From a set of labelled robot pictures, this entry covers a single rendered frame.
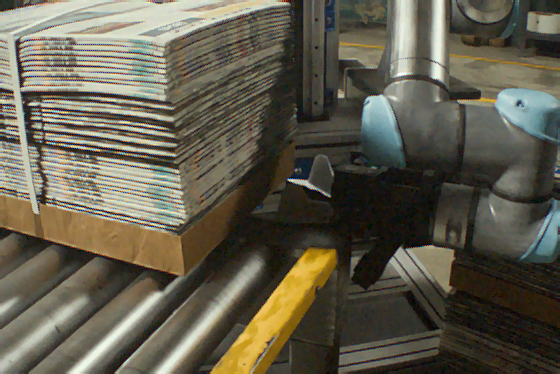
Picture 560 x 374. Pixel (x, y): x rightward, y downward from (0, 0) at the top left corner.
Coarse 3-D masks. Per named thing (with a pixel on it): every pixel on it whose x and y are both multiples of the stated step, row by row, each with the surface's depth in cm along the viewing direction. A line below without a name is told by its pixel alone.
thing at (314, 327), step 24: (240, 240) 66; (264, 240) 65; (288, 240) 65; (312, 240) 65; (336, 240) 65; (288, 264) 65; (336, 288) 64; (312, 312) 66; (336, 312) 65; (312, 336) 67; (336, 336) 67
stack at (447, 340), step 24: (552, 192) 75; (480, 264) 87; (504, 264) 84; (528, 264) 81; (552, 264) 78; (528, 288) 82; (552, 288) 79; (456, 312) 92; (480, 312) 89; (504, 312) 86; (456, 336) 93; (480, 336) 90; (504, 336) 87; (528, 336) 84; (552, 336) 81; (456, 360) 95; (480, 360) 91; (504, 360) 87; (528, 360) 85; (552, 360) 82
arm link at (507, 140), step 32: (512, 96) 59; (544, 96) 60; (480, 128) 60; (512, 128) 59; (544, 128) 58; (480, 160) 61; (512, 160) 60; (544, 160) 59; (512, 192) 61; (544, 192) 61
